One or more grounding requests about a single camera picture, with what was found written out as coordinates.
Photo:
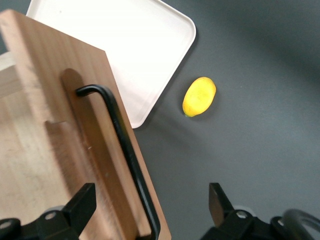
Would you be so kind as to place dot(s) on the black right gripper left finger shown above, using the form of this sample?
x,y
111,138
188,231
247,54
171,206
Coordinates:
x,y
80,207

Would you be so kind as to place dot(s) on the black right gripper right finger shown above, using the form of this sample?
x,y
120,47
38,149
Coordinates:
x,y
222,215

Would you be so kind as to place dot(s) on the dark grey table mat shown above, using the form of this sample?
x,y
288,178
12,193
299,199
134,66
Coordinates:
x,y
250,137

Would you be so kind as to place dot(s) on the yellow lemon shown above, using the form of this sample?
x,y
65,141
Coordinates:
x,y
199,97

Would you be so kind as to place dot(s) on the beige rectangular tray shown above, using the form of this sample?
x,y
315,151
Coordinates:
x,y
125,50

